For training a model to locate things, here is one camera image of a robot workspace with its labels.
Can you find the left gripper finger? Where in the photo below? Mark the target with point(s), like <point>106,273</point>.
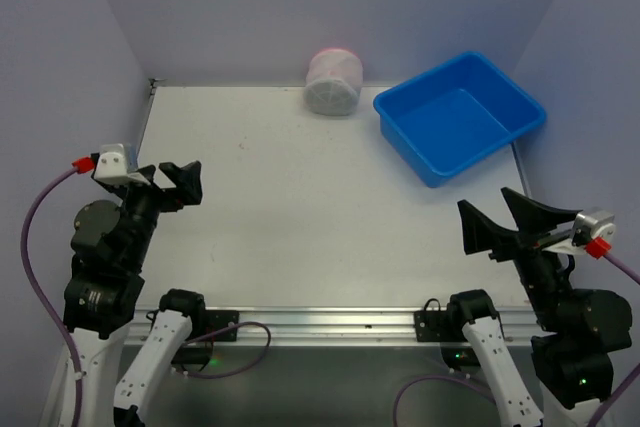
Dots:
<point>187,186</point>
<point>143,175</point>

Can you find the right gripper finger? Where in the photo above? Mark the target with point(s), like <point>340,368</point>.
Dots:
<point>533,219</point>
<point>481,234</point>

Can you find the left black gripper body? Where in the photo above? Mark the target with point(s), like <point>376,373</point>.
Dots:
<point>163,195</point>

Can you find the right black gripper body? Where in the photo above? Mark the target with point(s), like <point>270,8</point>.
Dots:
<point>516,242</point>

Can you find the white mesh laundry bag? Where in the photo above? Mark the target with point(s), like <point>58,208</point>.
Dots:
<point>333,83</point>

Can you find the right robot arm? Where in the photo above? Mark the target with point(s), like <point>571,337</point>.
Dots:
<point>581,327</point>

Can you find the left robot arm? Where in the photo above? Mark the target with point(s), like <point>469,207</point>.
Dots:
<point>109,247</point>

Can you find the blue plastic bin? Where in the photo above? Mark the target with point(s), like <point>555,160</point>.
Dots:
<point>446,120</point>

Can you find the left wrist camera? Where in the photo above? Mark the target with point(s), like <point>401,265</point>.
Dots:
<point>116,163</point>

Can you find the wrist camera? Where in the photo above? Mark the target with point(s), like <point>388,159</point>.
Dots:
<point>591,234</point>
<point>116,163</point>

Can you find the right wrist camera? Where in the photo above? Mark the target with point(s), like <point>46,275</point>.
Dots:
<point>591,234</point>

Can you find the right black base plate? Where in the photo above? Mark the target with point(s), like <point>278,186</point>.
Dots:
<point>434,323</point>

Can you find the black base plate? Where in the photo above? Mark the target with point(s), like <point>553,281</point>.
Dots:
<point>434,323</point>
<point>218,319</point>

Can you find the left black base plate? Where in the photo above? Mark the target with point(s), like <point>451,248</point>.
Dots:
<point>218,319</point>

